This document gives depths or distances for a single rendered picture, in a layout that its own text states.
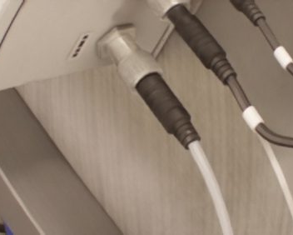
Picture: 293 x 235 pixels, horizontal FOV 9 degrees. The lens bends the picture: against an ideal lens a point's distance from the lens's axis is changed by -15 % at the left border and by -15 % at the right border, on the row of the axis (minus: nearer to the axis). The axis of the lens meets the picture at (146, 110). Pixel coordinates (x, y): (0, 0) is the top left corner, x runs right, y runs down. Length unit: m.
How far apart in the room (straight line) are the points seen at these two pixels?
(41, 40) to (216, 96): 0.09
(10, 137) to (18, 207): 0.05
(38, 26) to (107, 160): 0.13
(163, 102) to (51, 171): 0.12
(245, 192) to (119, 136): 0.08
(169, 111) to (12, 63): 0.07
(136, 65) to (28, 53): 0.05
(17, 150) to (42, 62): 0.11
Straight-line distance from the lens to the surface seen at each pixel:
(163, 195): 0.88
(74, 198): 0.91
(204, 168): 0.81
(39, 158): 0.92
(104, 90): 0.90
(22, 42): 0.80
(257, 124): 0.78
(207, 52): 0.80
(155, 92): 0.82
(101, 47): 0.84
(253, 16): 0.77
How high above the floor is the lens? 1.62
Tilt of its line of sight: 8 degrees down
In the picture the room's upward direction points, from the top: 4 degrees counter-clockwise
